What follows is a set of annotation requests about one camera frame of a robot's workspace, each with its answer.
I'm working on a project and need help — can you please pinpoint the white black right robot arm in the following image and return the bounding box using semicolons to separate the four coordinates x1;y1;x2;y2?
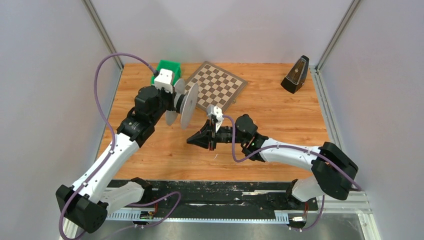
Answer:
186;114;360;209

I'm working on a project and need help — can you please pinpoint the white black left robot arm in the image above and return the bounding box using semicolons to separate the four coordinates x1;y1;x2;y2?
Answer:
55;85;186;233

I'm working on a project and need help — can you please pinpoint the white perforated cable spool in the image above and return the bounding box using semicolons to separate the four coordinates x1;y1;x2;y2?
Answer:
165;78;199;129

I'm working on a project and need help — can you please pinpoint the right aluminium frame post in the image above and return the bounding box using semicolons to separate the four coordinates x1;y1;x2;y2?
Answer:
315;0;362;72

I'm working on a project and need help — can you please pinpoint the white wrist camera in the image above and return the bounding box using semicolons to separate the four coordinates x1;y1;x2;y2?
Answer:
206;104;224;133
153;68;174;94

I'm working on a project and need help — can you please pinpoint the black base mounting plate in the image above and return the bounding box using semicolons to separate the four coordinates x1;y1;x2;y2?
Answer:
139;180;318;220

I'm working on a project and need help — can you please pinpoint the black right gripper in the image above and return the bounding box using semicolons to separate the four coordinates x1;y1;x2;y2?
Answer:
187;119;247;152

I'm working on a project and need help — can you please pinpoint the green plastic bin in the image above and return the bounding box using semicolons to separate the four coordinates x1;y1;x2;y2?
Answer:
150;59;182;86

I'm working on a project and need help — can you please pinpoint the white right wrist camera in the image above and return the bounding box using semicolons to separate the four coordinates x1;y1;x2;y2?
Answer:
206;104;224;133

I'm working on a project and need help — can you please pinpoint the black wooden metronome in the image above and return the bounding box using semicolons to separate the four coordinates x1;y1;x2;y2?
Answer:
280;55;310;94

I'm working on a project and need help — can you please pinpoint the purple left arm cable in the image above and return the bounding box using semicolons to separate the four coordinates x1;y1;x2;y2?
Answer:
58;52;183;240

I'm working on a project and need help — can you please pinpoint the wooden chessboard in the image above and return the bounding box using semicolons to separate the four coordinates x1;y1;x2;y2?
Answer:
184;61;248;112

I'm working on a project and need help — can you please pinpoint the aluminium frame post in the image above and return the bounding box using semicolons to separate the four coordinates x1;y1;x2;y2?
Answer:
81;0;117;54
315;0;362;72

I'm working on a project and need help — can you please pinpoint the left aluminium frame post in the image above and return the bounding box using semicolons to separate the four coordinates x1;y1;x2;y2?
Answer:
81;0;117;54

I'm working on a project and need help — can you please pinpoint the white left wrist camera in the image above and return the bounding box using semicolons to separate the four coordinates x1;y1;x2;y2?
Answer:
153;68;174;94

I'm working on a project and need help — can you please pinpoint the slotted white cable duct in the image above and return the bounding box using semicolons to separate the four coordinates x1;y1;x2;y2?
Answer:
107;209;290;224

